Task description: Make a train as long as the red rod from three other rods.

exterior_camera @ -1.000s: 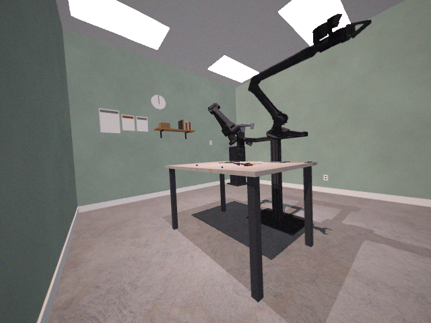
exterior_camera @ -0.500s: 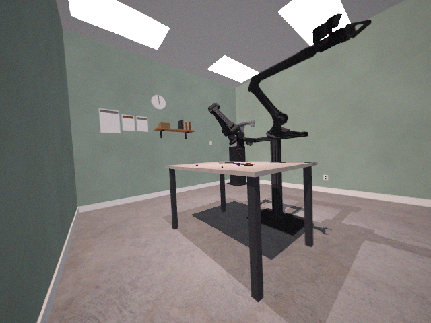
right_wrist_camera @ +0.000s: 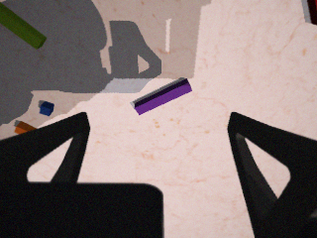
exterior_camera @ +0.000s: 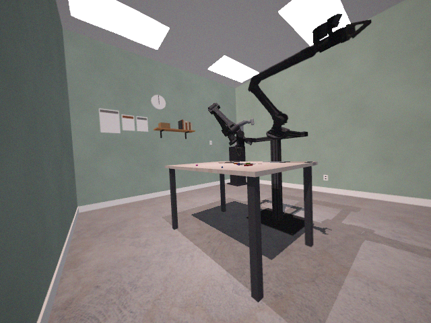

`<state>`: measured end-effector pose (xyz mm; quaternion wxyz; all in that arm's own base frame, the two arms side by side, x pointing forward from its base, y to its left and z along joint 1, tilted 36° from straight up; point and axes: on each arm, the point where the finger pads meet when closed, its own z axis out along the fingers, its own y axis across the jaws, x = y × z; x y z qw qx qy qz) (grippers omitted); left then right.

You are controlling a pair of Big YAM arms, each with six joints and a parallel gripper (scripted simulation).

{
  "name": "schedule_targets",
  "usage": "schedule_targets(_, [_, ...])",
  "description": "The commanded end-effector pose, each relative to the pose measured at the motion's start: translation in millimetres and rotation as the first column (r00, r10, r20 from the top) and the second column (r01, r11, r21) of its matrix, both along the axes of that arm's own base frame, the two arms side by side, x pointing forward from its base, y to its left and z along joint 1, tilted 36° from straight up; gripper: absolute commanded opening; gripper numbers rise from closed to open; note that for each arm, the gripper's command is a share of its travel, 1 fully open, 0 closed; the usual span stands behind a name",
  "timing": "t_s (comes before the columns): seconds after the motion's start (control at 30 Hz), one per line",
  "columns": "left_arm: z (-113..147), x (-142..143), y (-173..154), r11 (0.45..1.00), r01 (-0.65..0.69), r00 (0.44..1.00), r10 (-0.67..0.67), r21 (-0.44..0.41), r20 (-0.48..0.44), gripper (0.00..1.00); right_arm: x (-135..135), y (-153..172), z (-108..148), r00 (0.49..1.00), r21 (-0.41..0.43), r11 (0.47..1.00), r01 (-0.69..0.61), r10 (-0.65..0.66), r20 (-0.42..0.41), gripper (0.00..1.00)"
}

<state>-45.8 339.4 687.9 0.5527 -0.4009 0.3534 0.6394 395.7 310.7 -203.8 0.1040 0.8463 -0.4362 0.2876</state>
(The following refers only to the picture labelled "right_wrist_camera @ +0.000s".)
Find lime green rectangular block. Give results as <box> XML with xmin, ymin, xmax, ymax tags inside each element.
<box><xmin>0</xmin><ymin>2</ymin><xmax>47</xmax><ymax>50</ymax></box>

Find orange rod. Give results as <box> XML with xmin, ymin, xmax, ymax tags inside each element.
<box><xmin>14</xmin><ymin>121</ymin><xmax>37</xmax><ymax>134</ymax></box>

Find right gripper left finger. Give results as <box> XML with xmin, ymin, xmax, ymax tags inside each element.
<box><xmin>0</xmin><ymin>112</ymin><xmax>90</xmax><ymax>181</ymax></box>

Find purple rod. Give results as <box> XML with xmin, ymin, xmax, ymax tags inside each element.
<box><xmin>135</xmin><ymin>78</ymin><xmax>192</xmax><ymax>115</ymax></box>

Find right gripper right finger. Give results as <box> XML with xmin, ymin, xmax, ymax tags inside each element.
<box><xmin>227</xmin><ymin>112</ymin><xmax>317</xmax><ymax>238</ymax></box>

